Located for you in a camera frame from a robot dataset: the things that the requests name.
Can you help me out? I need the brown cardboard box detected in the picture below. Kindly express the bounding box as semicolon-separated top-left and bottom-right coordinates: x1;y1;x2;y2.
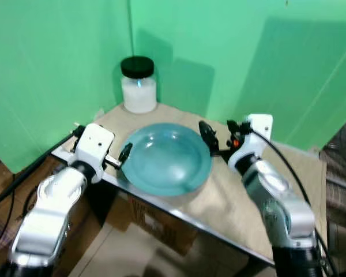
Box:
104;188;200;256

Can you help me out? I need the table with metal edge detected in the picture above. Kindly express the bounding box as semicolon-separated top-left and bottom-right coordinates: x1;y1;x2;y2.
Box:
51;103;329;267

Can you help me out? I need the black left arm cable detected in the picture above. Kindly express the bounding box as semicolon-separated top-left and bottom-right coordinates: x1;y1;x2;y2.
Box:
0;128;84;215

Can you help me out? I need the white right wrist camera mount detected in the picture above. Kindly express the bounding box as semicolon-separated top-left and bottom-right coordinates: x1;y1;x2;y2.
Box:
228;114;273;169

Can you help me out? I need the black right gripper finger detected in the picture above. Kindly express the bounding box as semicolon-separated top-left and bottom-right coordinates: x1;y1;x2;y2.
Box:
199;120;220;155

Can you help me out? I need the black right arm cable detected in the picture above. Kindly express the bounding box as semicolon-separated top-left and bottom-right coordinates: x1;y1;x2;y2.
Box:
248;128;338;277

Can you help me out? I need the blue glass plate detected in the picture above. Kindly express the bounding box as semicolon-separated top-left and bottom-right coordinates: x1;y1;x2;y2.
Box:
121;122;213;197

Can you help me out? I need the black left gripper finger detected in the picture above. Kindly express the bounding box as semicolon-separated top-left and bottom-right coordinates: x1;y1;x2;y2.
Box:
118;143;134;170

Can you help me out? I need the white jar with black lid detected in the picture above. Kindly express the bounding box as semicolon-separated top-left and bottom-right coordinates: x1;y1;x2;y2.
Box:
120;55;158;114

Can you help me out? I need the dark wire mesh fan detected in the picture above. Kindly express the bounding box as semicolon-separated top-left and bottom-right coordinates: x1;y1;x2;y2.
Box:
320;113;346;231

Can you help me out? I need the tan table mat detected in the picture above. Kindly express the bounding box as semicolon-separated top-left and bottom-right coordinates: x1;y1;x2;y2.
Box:
95;103;328;261

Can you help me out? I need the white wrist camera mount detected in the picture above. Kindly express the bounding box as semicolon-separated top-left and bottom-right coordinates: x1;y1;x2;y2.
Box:
228;114;273;169
74;123;115;169

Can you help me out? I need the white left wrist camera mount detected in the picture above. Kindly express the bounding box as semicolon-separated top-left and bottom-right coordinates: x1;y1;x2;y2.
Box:
74;123;115;169

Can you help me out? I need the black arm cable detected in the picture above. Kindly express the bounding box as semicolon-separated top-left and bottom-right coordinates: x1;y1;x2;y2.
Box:
248;128;338;277
0;128;84;215

